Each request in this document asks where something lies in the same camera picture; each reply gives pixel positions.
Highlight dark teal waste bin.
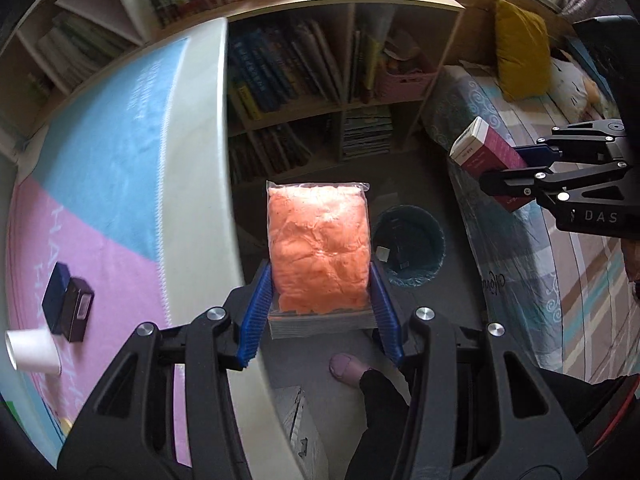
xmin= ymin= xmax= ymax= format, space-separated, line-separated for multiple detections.
xmin=374 ymin=205 xmax=446 ymax=288

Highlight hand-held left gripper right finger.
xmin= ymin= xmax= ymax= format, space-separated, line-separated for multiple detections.
xmin=369 ymin=264 xmax=589 ymax=480

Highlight dark blue box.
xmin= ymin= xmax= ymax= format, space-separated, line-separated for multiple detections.
xmin=41 ymin=262 xmax=72 ymax=335

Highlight stack of green picture books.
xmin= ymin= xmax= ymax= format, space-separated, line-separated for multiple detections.
xmin=342 ymin=106 xmax=392 ymax=160

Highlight white pillow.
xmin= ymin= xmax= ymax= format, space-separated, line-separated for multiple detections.
xmin=549 ymin=55 xmax=591 ymax=117

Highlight pink and blue table mat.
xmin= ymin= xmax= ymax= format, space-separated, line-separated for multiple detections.
xmin=7 ymin=35 xmax=193 ymax=468

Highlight orange packet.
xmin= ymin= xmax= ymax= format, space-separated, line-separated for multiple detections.
xmin=265 ymin=180 xmax=376 ymax=342

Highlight row of pale books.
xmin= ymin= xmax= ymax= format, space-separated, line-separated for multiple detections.
xmin=35 ymin=12 xmax=123 ymax=88

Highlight leaning thin books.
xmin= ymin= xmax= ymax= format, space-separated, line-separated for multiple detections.
xmin=350 ymin=27 xmax=388 ymax=103

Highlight white paper cup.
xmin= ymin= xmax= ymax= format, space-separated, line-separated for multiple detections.
xmin=4 ymin=328 xmax=62 ymax=375

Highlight yellow pillow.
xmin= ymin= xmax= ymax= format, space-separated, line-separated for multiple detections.
xmin=495 ymin=0 xmax=553 ymax=102

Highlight row of dark-spined books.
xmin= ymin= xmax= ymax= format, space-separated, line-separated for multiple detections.
xmin=229 ymin=122 xmax=313 ymax=183

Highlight row of blue-spined books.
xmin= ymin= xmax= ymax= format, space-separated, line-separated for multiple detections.
xmin=228 ymin=17 xmax=346 ymax=121

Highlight white wood-grain cabinet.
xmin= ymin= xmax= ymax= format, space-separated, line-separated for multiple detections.
xmin=272 ymin=385 xmax=331 ymax=480

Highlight pink slipper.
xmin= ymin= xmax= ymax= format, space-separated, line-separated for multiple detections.
xmin=329 ymin=352 xmax=373 ymax=386

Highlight pink plastic basket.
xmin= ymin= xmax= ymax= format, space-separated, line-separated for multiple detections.
xmin=375 ymin=67 xmax=438 ymax=103

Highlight maroon and white box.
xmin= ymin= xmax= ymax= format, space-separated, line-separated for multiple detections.
xmin=449 ymin=116 xmax=531 ymax=213

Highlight black box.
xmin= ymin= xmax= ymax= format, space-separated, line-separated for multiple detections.
xmin=62 ymin=277 xmax=96 ymax=343

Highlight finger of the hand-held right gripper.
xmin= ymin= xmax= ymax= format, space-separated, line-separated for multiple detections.
xmin=479 ymin=161 xmax=627 ymax=209
xmin=515 ymin=118 xmax=627 ymax=169

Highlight bed with patterned sheet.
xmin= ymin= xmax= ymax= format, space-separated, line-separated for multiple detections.
xmin=420 ymin=35 xmax=640 ymax=386

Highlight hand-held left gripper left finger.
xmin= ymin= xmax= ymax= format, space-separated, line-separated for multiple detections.
xmin=57 ymin=260 xmax=274 ymax=480

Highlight wooden bed headboard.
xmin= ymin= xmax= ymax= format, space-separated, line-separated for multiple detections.
xmin=452 ymin=0 xmax=571 ymax=68

